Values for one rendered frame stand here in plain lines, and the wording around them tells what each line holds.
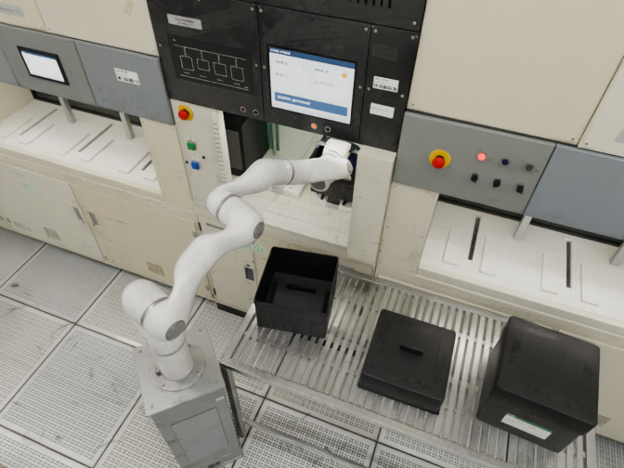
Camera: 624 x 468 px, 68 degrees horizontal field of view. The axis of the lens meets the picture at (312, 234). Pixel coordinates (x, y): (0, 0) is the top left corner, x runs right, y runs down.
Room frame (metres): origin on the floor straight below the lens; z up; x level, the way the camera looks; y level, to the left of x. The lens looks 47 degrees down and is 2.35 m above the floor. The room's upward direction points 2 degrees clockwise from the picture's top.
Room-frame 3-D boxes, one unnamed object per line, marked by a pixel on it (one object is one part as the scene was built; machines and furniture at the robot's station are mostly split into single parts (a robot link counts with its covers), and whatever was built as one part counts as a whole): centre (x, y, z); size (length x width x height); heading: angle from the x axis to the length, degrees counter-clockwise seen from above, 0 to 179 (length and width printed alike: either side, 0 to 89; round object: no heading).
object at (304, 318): (1.09, 0.05, 0.85); 0.28 x 0.28 x 0.17; 80
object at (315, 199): (1.63, -0.12, 0.89); 0.22 x 0.21 x 0.04; 160
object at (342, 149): (1.53, -0.09, 1.19); 0.11 x 0.10 x 0.07; 160
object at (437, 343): (0.83, -0.36, 0.83); 0.29 x 0.29 x 0.13; 71
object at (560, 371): (0.71, -0.76, 0.89); 0.29 x 0.29 x 0.25; 66
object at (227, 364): (0.88, -0.38, 0.38); 1.30 x 0.60 x 0.76; 70
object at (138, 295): (0.82, 0.50, 1.07); 0.19 x 0.12 x 0.24; 49
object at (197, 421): (0.80, 0.48, 0.38); 0.28 x 0.28 x 0.76; 25
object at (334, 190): (1.63, -0.12, 1.06); 0.24 x 0.20 x 0.32; 70
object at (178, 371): (0.80, 0.48, 0.85); 0.19 x 0.19 x 0.18
